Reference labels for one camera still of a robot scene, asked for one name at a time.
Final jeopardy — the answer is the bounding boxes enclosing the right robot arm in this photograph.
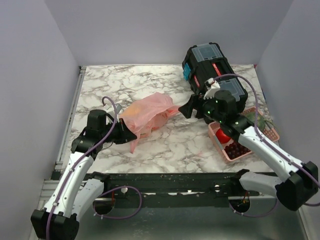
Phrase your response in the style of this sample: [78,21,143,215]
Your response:
[178,90,319,211]

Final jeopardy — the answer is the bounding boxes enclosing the yellow fake fruit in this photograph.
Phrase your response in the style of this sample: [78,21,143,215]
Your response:
[123,104,147,118]

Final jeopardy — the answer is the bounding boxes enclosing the black plastic toolbox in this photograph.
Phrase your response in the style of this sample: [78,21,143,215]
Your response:
[182,42,248,113]

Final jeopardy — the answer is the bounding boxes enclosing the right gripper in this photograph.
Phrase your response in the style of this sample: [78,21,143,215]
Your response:
[178,92,224,124]

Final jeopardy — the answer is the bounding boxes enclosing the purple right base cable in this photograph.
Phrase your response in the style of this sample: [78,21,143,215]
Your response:
[228,194,279,218]

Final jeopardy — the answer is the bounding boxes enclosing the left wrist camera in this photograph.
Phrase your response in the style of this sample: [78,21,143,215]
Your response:
[104,103,123,116]

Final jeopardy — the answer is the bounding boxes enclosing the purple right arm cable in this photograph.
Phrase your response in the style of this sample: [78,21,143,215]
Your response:
[212,73,320,207]

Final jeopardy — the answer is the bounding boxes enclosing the green fake melon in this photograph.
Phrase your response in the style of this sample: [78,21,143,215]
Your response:
[244,111,266,132]

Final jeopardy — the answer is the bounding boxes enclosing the black mounting rail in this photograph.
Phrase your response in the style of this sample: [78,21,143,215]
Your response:
[82,172,263,209]

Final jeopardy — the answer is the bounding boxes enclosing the dark red fake grapes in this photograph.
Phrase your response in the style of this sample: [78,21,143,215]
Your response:
[224,142,250,160]

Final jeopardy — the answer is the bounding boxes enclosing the pink plastic bag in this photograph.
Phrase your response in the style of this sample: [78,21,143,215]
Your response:
[119,92,179,153]

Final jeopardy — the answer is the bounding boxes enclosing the red fake apple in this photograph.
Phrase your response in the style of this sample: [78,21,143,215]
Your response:
[215,128,231,144]

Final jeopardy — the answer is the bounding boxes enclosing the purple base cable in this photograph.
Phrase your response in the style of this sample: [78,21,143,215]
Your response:
[228,194,279,218]
[92,186,143,221]

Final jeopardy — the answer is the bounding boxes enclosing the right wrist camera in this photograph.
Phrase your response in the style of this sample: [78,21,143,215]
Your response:
[203,78,221,100]

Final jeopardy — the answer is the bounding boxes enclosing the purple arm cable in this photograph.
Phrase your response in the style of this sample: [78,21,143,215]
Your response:
[212,73,320,207]
[46,96,117,240]

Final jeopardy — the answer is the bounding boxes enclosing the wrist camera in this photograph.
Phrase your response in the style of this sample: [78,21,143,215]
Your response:
[203,78,221,100]
[104,103,123,116]

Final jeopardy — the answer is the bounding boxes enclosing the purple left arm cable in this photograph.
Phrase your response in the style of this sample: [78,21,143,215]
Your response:
[46,96,117,240]

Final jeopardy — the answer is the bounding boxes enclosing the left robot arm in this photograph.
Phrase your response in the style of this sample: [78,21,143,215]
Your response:
[30,109,137,240]

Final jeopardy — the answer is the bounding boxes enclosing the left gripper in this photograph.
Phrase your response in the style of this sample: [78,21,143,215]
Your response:
[100,118,138,145]

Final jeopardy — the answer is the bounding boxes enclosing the pink plastic basket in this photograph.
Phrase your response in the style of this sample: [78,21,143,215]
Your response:
[208,111,280,163]

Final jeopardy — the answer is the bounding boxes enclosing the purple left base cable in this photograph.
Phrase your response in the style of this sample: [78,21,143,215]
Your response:
[92,186,143,221]

